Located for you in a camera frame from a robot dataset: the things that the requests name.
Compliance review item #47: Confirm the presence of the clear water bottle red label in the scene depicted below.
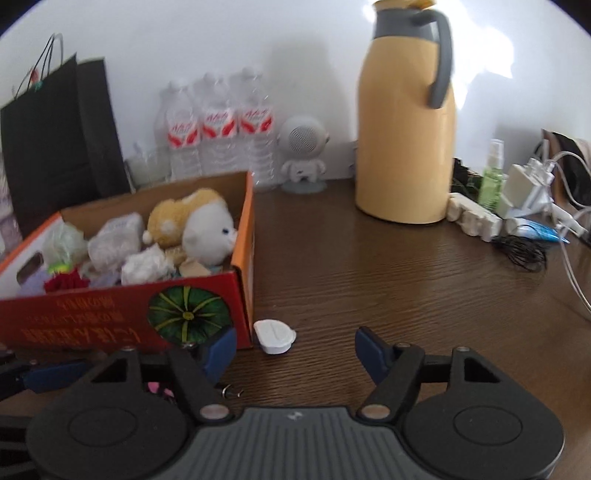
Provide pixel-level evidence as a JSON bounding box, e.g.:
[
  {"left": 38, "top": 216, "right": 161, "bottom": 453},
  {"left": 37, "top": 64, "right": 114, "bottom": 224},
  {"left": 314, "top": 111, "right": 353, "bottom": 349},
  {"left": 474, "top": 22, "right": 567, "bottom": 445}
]
[
  {"left": 159, "top": 80, "right": 204, "bottom": 181},
  {"left": 196, "top": 71, "right": 241, "bottom": 176},
  {"left": 233, "top": 67, "right": 278, "bottom": 192}
]

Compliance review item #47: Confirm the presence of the purple textured vase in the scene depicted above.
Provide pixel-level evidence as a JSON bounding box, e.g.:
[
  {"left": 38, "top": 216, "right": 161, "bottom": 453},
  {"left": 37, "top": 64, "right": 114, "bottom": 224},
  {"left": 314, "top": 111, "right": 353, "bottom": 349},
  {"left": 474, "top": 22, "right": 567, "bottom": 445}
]
[{"left": 0, "top": 194, "right": 21, "bottom": 254}]

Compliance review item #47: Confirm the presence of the red cardboard box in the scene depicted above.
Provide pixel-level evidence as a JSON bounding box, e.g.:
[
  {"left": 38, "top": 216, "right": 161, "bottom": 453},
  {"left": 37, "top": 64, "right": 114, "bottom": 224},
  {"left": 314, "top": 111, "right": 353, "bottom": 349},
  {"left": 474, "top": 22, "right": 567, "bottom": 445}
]
[{"left": 0, "top": 171, "right": 256, "bottom": 352}]

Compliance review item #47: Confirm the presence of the yellow and white plush toy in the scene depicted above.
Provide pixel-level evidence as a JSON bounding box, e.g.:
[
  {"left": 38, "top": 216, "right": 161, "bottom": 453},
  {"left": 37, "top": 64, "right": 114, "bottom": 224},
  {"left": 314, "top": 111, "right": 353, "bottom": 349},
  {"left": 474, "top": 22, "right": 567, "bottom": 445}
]
[{"left": 142, "top": 188, "right": 239, "bottom": 268}]

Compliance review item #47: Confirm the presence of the black paper bag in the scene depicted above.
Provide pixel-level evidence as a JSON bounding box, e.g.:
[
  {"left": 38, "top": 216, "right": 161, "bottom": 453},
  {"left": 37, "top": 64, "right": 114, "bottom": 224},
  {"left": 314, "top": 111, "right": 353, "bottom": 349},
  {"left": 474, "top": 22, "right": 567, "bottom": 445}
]
[{"left": 0, "top": 33, "right": 132, "bottom": 241}]

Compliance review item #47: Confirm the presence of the white plug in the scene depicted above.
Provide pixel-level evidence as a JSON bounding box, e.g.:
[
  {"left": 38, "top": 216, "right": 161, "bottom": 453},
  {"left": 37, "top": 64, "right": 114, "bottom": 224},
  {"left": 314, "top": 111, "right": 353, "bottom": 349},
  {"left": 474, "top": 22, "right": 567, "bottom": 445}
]
[{"left": 549, "top": 203, "right": 587, "bottom": 236}]

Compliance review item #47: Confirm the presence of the green spray bottle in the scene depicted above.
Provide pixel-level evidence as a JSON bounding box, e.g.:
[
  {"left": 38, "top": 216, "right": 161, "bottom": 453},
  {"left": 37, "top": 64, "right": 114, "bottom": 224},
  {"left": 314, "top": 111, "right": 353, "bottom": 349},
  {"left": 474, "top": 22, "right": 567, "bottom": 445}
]
[{"left": 478, "top": 139, "right": 509, "bottom": 210}]

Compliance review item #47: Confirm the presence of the blue tube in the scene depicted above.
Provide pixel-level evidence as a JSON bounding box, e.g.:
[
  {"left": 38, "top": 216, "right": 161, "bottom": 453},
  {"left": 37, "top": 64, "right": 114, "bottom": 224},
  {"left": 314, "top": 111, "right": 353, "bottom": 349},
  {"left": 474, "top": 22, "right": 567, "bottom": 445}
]
[{"left": 517, "top": 220, "right": 573, "bottom": 244}]

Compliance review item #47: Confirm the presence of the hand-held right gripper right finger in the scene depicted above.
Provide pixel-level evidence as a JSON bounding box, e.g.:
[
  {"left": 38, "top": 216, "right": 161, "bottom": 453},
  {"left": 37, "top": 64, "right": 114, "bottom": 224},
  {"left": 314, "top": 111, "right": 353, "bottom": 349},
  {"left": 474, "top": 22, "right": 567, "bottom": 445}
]
[{"left": 355, "top": 326, "right": 504, "bottom": 423}]

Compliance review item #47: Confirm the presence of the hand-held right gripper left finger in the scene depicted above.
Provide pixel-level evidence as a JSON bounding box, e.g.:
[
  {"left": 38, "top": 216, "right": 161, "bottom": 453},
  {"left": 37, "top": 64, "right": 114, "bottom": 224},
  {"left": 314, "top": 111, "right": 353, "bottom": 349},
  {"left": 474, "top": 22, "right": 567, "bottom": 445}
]
[{"left": 88, "top": 325, "right": 238, "bottom": 425}]

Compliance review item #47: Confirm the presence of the glass cup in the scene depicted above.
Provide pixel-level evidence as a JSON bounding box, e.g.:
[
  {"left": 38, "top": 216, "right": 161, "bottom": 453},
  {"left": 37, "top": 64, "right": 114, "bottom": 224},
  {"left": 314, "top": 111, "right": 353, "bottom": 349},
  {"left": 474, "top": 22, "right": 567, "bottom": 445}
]
[{"left": 124, "top": 152, "right": 169, "bottom": 190}]

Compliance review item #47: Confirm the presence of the white robot speaker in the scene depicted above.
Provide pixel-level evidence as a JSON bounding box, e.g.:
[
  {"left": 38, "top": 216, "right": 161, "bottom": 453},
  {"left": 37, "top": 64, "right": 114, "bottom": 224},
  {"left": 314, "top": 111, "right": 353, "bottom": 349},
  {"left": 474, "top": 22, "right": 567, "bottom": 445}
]
[{"left": 276, "top": 115, "right": 331, "bottom": 195}]

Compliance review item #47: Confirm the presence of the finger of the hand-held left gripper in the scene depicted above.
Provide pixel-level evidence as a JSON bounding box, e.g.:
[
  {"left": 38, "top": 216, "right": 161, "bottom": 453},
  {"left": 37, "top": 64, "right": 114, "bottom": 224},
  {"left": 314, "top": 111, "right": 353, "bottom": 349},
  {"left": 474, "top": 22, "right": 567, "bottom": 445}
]
[
  {"left": 0, "top": 413, "right": 35, "bottom": 462},
  {"left": 0, "top": 348, "right": 90, "bottom": 397}
]

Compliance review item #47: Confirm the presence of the white tabbed plastic lid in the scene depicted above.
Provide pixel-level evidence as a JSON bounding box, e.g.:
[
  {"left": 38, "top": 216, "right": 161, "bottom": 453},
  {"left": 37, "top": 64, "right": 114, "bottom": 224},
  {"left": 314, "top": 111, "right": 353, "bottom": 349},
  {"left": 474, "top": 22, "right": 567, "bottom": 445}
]
[{"left": 253, "top": 319, "right": 297, "bottom": 356}]

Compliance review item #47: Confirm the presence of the dark brown bag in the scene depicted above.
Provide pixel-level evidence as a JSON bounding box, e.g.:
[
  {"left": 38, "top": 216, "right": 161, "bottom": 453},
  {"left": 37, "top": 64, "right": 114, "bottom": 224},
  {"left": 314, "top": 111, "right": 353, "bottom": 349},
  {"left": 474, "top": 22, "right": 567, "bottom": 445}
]
[{"left": 540, "top": 129, "right": 591, "bottom": 208}]

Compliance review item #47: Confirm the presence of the white power strip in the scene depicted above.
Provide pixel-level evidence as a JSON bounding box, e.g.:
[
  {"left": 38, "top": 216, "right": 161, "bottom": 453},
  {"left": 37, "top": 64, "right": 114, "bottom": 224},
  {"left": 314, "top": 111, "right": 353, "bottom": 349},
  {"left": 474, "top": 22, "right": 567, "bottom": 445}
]
[{"left": 445, "top": 191, "right": 527, "bottom": 241}]

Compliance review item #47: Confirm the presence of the white cable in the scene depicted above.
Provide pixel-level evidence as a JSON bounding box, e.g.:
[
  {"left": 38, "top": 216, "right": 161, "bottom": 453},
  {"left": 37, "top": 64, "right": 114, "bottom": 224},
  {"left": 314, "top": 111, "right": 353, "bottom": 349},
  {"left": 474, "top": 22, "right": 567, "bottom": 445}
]
[{"left": 545, "top": 150, "right": 591, "bottom": 315}]

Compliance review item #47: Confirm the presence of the red fabric flower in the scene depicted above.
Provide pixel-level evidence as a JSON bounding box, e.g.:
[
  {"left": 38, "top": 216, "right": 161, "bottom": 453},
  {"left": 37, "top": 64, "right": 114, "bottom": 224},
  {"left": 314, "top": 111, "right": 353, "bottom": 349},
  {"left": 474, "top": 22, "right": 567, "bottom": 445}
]
[{"left": 44, "top": 270, "right": 90, "bottom": 294}]

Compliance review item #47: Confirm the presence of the yellow thermos jug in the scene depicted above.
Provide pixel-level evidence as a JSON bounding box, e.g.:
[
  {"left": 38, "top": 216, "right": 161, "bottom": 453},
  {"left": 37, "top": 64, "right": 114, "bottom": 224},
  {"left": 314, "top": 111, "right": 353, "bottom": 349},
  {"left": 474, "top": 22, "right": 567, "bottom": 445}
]
[{"left": 355, "top": 0, "right": 458, "bottom": 225}]

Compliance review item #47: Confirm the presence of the dark packet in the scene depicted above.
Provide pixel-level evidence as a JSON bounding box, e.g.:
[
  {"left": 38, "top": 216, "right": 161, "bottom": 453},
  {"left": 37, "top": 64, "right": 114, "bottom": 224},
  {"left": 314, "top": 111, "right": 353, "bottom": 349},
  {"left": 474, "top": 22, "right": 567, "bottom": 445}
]
[{"left": 451, "top": 157, "right": 483, "bottom": 199}]

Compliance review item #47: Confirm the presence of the white tissue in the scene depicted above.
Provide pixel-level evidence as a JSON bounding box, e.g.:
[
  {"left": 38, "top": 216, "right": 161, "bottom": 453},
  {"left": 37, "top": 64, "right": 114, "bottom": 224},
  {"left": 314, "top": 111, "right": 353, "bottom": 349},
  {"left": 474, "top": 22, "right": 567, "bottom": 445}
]
[{"left": 121, "top": 244, "right": 176, "bottom": 286}]

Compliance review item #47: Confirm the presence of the tangled black cable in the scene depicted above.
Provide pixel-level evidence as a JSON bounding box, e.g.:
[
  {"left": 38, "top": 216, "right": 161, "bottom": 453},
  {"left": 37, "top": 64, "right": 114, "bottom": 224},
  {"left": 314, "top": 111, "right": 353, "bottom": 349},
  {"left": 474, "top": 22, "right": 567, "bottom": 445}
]
[{"left": 492, "top": 233, "right": 548, "bottom": 273}]

